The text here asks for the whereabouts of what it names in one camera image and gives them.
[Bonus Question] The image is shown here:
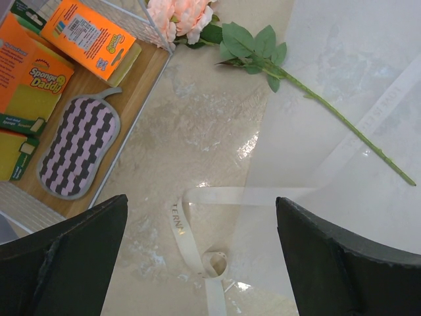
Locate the white wrapping paper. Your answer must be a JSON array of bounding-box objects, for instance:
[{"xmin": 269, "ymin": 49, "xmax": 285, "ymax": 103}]
[{"xmin": 230, "ymin": 1, "xmax": 420, "ymax": 315}]

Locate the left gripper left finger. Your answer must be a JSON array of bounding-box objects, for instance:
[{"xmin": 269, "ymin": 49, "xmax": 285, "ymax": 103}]
[{"xmin": 1, "ymin": 194, "xmax": 128, "ymax": 315}]

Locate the pink rose stem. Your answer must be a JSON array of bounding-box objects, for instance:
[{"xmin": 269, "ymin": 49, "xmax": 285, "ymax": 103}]
[{"xmin": 145, "ymin": 1, "xmax": 416, "ymax": 186}]

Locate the orange sponge box lower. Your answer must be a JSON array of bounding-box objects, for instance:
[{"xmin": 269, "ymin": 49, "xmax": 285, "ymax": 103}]
[{"xmin": 40, "ymin": 1, "xmax": 141, "ymax": 87}]

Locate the cream printed ribbon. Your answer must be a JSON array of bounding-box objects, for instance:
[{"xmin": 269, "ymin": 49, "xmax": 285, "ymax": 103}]
[{"xmin": 166, "ymin": 186, "xmax": 320, "ymax": 316}]

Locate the orange yellow sponge pack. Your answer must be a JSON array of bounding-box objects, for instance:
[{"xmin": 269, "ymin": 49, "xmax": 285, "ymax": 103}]
[{"xmin": 0, "ymin": 129, "xmax": 39, "ymax": 181}]

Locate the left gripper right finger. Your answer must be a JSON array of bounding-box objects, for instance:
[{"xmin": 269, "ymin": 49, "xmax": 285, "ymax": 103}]
[{"xmin": 276, "ymin": 197, "xmax": 420, "ymax": 315}]

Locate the purple black zigzag potholder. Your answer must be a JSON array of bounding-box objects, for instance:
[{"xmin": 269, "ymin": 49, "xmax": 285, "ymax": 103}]
[{"xmin": 36, "ymin": 87, "xmax": 122, "ymax": 200}]

